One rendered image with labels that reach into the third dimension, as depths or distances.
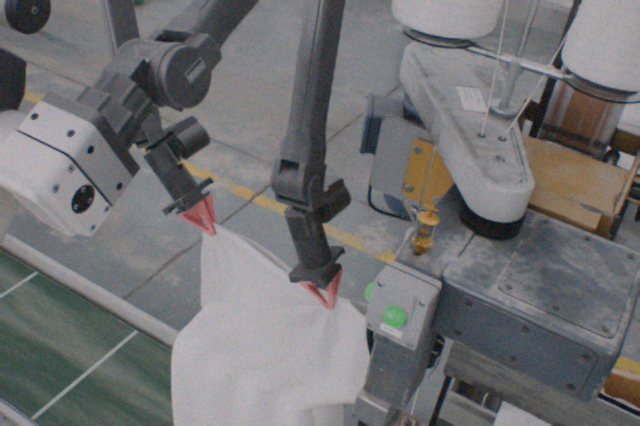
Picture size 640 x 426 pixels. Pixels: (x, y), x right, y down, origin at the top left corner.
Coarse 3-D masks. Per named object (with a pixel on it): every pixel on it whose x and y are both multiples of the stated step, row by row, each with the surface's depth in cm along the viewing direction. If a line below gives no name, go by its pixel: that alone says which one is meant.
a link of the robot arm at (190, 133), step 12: (144, 120) 127; (156, 120) 128; (180, 120) 134; (192, 120) 134; (144, 132) 127; (156, 132) 128; (168, 132) 131; (180, 132) 133; (192, 132) 133; (204, 132) 134; (144, 144) 130; (192, 144) 133; (204, 144) 135
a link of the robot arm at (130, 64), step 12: (132, 48) 85; (144, 48) 84; (156, 48) 83; (120, 60) 83; (132, 60) 82; (144, 60) 81; (120, 72) 81; (132, 72) 80; (144, 72) 82; (144, 84) 82
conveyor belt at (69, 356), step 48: (0, 288) 212; (48, 288) 214; (0, 336) 196; (48, 336) 198; (96, 336) 200; (144, 336) 202; (0, 384) 183; (48, 384) 185; (96, 384) 186; (144, 384) 188
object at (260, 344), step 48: (240, 240) 132; (240, 288) 138; (288, 288) 127; (192, 336) 145; (240, 336) 141; (288, 336) 133; (336, 336) 127; (192, 384) 148; (240, 384) 139; (288, 384) 135; (336, 384) 132
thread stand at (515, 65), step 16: (528, 16) 101; (416, 32) 107; (528, 32) 102; (448, 48) 104; (464, 48) 107; (480, 48) 106; (512, 64) 104; (528, 64) 103; (512, 80) 106; (576, 80) 98; (592, 96) 95; (608, 96) 95; (624, 96) 96; (496, 112) 108; (512, 112) 108
